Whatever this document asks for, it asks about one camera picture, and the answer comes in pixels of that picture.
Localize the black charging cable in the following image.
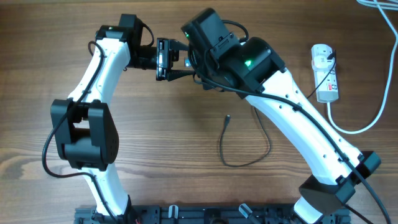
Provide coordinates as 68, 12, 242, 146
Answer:
218, 49, 337, 168

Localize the white charger adapter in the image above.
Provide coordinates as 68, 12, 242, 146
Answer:
312, 55, 334, 72

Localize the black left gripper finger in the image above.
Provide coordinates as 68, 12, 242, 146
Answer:
167, 70, 196, 82
170, 39, 188, 51

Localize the white power strip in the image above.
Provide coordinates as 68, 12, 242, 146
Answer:
311, 44, 339, 103

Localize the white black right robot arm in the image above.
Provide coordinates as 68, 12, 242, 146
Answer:
182, 8, 381, 223

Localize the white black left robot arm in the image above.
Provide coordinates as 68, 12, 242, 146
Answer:
42, 14, 189, 223

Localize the blue screen smartphone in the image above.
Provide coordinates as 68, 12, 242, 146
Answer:
184, 57, 191, 67

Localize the black mounting rail base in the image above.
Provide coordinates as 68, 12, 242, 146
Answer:
73, 203, 351, 224

